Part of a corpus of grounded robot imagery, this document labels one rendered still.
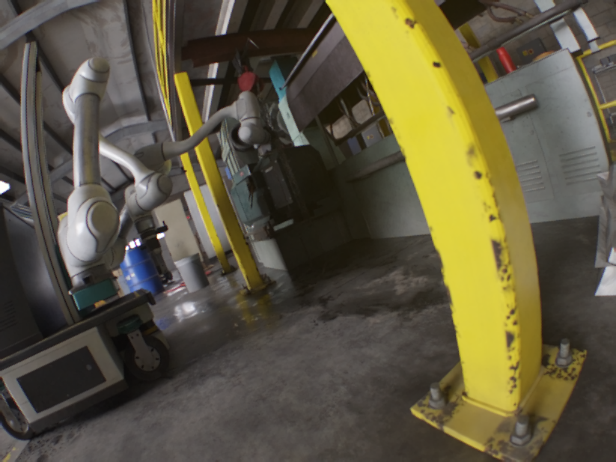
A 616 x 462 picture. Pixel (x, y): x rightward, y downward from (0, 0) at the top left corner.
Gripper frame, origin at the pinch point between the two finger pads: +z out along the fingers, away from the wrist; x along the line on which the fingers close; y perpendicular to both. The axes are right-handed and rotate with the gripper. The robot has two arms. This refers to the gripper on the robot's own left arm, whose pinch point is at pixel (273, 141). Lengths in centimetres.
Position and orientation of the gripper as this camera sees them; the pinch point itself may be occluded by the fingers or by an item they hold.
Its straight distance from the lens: 173.8
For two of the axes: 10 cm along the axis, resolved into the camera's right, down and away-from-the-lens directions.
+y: -3.7, -9.3, -0.8
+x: -8.9, 3.3, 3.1
